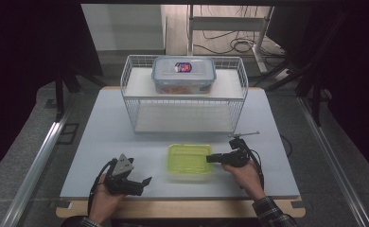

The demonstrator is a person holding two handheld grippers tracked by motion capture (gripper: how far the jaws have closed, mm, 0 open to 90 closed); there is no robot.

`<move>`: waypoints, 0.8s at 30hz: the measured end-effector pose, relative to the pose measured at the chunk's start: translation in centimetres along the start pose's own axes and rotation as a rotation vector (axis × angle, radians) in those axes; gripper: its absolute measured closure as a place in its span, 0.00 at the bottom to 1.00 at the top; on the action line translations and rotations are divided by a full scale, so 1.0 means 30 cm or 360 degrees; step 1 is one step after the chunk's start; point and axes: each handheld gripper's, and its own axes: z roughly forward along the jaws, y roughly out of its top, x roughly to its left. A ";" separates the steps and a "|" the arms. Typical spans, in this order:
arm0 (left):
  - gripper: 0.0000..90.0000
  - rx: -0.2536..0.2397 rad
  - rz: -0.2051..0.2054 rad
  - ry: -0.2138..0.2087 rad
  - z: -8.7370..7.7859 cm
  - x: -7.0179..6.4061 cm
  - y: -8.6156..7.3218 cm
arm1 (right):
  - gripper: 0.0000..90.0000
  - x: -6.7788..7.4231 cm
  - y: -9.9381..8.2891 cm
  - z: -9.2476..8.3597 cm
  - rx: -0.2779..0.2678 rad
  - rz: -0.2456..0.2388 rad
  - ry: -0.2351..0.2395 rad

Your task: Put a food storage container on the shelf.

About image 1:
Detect black metal stand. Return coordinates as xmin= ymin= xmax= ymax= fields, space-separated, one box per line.
xmin=264 ymin=9 xmax=351 ymax=127
xmin=53 ymin=61 xmax=106 ymax=122

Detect black floor bracket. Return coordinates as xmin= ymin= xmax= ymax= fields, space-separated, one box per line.
xmin=57 ymin=122 xmax=80 ymax=146

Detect white metal desk frame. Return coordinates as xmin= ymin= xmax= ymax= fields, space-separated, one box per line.
xmin=186 ymin=4 xmax=275 ymax=75

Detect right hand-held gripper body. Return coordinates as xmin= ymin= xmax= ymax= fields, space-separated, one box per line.
xmin=228 ymin=131 xmax=260 ymax=168

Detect clear container with green lid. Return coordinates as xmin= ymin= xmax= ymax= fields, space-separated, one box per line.
xmin=167 ymin=143 xmax=215 ymax=183

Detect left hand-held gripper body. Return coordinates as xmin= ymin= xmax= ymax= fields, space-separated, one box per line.
xmin=103 ymin=153 xmax=136 ymax=197

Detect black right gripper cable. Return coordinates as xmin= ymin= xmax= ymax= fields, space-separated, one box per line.
xmin=240 ymin=140 xmax=266 ymax=190

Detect aluminium rail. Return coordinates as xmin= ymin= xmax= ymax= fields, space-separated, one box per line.
xmin=297 ymin=94 xmax=369 ymax=227
xmin=0 ymin=94 xmax=78 ymax=227

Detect person's left hand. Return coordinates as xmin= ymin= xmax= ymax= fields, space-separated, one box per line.
xmin=88 ymin=174 xmax=125 ymax=225

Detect black cables on floor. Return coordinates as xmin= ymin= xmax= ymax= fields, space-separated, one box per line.
xmin=193 ymin=6 xmax=286 ymax=60

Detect thin black cable on table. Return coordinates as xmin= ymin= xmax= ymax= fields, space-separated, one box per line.
xmin=279 ymin=134 xmax=294 ymax=157

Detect white power strip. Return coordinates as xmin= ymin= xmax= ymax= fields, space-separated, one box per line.
xmin=274 ymin=67 xmax=293 ymax=82

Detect white cabinet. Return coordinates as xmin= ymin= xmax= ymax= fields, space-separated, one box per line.
xmin=80 ymin=3 xmax=167 ymax=53

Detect white wire shelf rack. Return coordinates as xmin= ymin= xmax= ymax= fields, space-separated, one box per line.
xmin=119 ymin=54 xmax=249 ymax=135

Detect person's right hand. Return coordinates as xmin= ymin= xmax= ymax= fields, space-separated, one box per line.
xmin=221 ymin=160 xmax=266 ymax=204

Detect clear container with blue-rimmed lid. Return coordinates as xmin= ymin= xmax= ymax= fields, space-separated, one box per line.
xmin=150 ymin=56 xmax=218 ymax=96

